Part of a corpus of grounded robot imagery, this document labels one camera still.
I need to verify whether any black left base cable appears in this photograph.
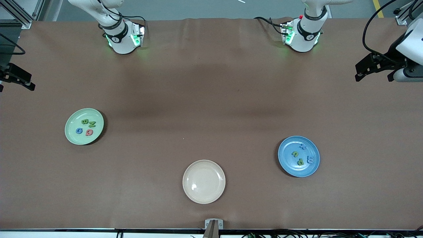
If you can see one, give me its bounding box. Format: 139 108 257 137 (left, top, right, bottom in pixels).
254 17 285 35

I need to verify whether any light green plate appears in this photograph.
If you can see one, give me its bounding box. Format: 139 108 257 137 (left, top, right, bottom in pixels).
65 108 104 145

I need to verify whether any brown table cover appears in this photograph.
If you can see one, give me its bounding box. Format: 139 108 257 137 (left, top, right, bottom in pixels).
0 18 423 230

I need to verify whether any grey metal camera bracket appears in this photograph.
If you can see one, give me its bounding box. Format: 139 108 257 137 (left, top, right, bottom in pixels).
203 219 224 238

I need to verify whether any aluminium frame profile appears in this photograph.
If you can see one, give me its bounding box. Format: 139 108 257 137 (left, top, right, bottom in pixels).
394 7 413 25
0 0 45 28

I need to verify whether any black base cable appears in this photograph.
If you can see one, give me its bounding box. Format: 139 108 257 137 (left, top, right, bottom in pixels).
97 0 147 37
254 17 285 35

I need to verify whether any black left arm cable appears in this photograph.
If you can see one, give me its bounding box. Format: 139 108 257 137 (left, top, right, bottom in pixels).
362 0 402 63

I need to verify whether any black right base cable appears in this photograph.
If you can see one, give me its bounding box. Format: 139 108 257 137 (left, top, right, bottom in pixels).
97 0 147 37

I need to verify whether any beige plate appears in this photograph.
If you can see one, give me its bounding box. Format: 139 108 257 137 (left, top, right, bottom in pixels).
182 160 226 204

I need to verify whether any blue plate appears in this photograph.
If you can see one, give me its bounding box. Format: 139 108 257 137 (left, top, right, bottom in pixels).
278 136 320 178

